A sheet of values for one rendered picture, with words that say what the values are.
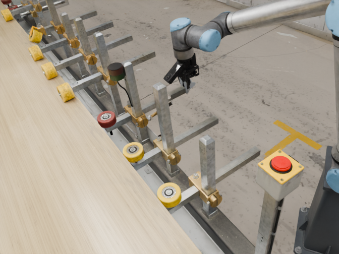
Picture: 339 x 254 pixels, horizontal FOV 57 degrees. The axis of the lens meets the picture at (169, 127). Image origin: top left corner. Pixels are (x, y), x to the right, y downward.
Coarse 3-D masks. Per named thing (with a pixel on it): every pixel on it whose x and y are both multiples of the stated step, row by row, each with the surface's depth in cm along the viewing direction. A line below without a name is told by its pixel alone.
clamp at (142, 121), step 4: (128, 108) 145; (128, 112) 144; (132, 116) 141; (140, 116) 140; (144, 116) 141; (132, 120) 145; (136, 120) 139; (140, 120) 138; (144, 120) 139; (136, 124) 140; (140, 124) 139; (144, 124) 141
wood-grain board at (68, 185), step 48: (0, 48) 199; (0, 96) 159; (48, 96) 154; (0, 144) 132; (48, 144) 129; (96, 144) 126; (0, 192) 113; (48, 192) 111; (96, 192) 108; (144, 192) 106; (0, 240) 99; (48, 240) 97; (96, 240) 95; (144, 240) 93
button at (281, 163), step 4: (276, 156) 69; (280, 156) 69; (284, 156) 69; (272, 160) 68; (276, 160) 68; (280, 160) 68; (284, 160) 68; (288, 160) 68; (272, 164) 68; (276, 164) 67; (280, 164) 67; (284, 164) 67; (288, 164) 67; (276, 168) 67; (280, 168) 67; (284, 168) 66; (288, 168) 66
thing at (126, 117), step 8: (176, 88) 154; (184, 88) 153; (176, 96) 153; (144, 104) 147; (152, 104) 147; (144, 112) 147; (120, 120) 141; (128, 120) 144; (104, 128) 141; (112, 128) 140
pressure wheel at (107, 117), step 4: (104, 112) 139; (108, 112) 138; (112, 112) 138; (100, 116) 137; (104, 116) 136; (108, 116) 137; (112, 116) 136; (100, 120) 135; (104, 120) 135; (108, 120) 134; (112, 120) 135; (116, 120) 138; (100, 124) 136; (104, 124) 135; (108, 124) 135; (112, 124) 136
